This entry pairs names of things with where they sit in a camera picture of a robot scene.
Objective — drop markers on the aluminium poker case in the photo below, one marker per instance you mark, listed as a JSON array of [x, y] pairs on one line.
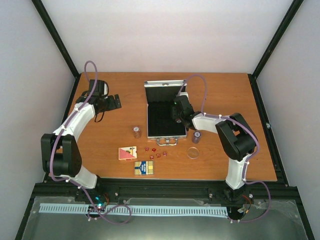
[[163, 124]]

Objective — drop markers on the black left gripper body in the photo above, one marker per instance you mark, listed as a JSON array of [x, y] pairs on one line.
[[105, 106]]

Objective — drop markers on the black front frame rail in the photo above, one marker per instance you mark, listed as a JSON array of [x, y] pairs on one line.
[[117, 189]]

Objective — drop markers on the orange poker chip tube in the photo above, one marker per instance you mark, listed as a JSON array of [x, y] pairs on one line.
[[136, 132]]

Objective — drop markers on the light blue cable duct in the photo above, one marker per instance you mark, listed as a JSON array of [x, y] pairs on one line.
[[136, 210]]

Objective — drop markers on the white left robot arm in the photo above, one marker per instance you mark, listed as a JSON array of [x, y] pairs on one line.
[[61, 157]]

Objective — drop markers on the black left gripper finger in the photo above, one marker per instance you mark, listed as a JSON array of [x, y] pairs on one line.
[[110, 103], [117, 101]]

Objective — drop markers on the red playing card deck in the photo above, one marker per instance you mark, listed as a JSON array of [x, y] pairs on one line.
[[128, 153]]

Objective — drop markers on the purple poker chip tube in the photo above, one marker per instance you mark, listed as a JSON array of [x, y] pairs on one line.
[[196, 137]]

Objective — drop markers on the black aluminium frame rail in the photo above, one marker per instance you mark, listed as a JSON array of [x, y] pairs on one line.
[[44, 15]]

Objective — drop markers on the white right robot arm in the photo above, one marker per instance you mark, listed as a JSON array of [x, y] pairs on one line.
[[238, 141]]

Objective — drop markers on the clear round tube lid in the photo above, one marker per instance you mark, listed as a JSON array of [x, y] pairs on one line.
[[193, 153]]

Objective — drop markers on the blue texas holdem card deck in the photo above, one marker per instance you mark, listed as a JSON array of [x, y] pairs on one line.
[[142, 168]]

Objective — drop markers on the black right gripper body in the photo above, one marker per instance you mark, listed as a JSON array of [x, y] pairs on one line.
[[174, 114]]

